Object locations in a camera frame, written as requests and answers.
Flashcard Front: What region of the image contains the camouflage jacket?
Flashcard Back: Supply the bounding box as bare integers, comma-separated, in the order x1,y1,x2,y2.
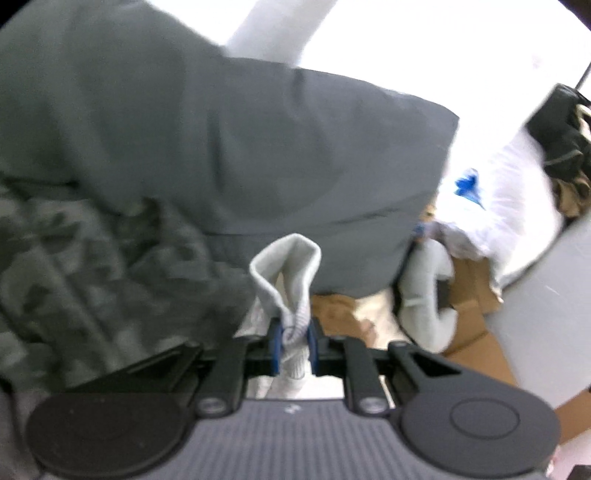
1,179,254,392

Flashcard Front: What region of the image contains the flattened brown cardboard box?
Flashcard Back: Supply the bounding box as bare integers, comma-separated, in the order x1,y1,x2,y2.
444,259,590,444

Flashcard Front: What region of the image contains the cream cartoon print bedsheet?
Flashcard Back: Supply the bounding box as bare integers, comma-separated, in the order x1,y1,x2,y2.
353,290,409,350

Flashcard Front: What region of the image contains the grey neck pillow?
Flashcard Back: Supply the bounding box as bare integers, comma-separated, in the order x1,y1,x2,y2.
397,239,458,353

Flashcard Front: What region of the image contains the white fluffy cushion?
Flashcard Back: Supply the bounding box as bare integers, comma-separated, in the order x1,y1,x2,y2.
435,128,564,290

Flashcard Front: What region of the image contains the small plush doll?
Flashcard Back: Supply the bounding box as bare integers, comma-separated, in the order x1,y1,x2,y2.
413,204,440,242

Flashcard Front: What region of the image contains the grey washing machine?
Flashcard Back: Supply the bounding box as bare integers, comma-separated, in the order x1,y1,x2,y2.
487,217,590,407

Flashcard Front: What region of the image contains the light grey sweatshirt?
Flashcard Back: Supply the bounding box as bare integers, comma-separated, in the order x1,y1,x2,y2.
236,233,322,400

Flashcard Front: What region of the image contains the dark grey pillow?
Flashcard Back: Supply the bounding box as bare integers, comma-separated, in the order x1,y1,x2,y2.
1,1,458,297

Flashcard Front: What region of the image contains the brown crumpled garment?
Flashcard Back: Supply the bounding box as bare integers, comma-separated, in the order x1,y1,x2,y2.
311,294,372,344

